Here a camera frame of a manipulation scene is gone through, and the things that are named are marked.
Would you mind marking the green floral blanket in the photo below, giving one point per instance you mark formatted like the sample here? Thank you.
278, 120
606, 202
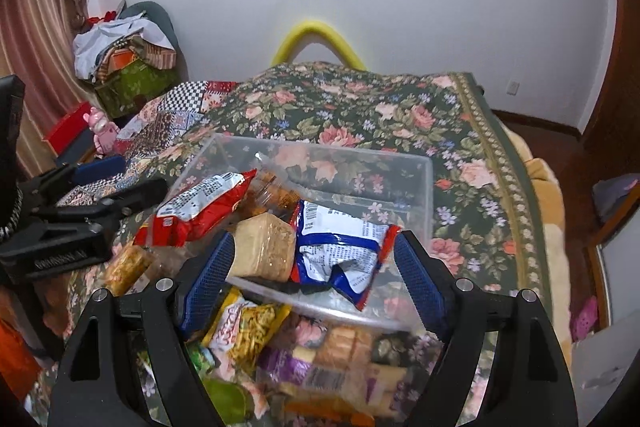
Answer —
380, 122

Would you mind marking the yellow fleece blanket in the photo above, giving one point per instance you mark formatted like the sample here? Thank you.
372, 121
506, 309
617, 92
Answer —
545, 207

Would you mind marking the yellow foam tube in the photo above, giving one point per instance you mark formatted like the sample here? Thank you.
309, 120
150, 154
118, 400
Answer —
320, 32

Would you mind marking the pink slipper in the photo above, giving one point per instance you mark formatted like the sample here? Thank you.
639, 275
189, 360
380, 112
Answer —
585, 319

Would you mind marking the clear plastic storage bin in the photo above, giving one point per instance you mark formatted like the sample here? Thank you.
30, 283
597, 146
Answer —
350, 187

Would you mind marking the white wall socket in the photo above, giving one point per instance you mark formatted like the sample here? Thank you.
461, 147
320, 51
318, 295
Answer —
513, 87

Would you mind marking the clear bag of orange snacks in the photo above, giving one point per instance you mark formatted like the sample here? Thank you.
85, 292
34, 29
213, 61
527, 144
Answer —
272, 197

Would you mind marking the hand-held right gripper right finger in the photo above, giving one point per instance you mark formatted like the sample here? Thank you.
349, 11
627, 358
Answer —
421, 282

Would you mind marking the patchwork quilt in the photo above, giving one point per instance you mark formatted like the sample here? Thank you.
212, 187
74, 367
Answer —
170, 112

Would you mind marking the grey-green chair back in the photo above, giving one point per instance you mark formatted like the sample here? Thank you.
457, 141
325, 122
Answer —
152, 14

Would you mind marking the blue and white snack packet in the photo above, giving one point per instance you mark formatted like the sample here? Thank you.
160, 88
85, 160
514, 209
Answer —
340, 252

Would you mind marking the purple label snack packet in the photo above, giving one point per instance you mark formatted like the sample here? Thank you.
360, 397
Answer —
305, 372

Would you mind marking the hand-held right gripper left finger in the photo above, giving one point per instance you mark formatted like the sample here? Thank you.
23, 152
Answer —
210, 279

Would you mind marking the pile of clothes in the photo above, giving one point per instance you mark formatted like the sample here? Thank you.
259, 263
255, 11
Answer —
120, 42

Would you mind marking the yellow and red snack packet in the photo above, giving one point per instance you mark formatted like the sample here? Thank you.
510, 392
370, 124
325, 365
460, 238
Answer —
245, 324

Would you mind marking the brown cake packet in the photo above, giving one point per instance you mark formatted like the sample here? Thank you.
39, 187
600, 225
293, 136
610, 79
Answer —
345, 342

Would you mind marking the orange snack packet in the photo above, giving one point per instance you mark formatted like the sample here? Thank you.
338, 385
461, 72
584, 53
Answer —
325, 413

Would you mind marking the purple cloth on chair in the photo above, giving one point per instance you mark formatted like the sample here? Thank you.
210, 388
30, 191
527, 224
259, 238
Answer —
615, 194

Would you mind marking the beige cracker block packet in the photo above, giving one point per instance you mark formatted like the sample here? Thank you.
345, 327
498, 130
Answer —
262, 247

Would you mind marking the striped brown curtain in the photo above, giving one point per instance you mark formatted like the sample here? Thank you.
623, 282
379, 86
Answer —
45, 22

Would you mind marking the red box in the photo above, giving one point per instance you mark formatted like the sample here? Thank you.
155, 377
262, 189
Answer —
67, 129

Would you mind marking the green snack packet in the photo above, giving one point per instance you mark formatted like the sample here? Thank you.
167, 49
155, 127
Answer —
222, 392

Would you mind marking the white cardboard box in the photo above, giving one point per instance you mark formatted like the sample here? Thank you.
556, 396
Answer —
597, 372

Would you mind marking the pale yellow snack packet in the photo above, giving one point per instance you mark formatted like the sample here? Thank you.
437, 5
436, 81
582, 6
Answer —
387, 379

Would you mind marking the green cardboard box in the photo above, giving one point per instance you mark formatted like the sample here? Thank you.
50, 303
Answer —
137, 84

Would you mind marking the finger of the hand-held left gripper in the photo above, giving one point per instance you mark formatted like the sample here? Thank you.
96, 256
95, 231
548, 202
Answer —
132, 197
97, 170

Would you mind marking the clear pack of yellow biscuits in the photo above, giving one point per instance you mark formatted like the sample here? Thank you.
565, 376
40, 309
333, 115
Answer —
127, 267

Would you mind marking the pink toy figure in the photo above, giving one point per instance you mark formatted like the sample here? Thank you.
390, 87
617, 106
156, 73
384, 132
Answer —
102, 132

